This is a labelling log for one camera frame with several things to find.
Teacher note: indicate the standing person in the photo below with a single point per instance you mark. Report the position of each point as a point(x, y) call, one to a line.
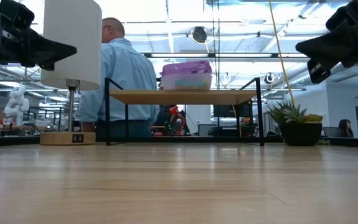
point(123, 71)

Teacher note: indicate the wooden shelf riser black legs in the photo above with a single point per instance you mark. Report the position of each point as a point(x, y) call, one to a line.
point(182, 97)

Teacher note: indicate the red robot device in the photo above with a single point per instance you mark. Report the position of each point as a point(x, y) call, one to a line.
point(176, 113)

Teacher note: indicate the seated person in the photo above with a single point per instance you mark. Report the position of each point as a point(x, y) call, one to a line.
point(345, 127)

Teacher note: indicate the succulent plant in black pot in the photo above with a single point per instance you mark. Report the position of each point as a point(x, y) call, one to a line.
point(300, 133)

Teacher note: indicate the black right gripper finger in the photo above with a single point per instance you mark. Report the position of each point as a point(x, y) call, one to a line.
point(317, 71)
point(322, 46)

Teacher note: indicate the white humanoid robot figure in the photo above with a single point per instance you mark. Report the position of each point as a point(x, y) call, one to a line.
point(17, 105)

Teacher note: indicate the clear pencil case purple lid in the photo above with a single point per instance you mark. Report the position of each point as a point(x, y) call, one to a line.
point(186, 68)

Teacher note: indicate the black monitor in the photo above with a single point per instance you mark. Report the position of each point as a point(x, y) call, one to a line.
point(225, 110)

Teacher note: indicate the white shade lamp wooden base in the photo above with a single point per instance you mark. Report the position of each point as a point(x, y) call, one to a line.
point(70, 40)

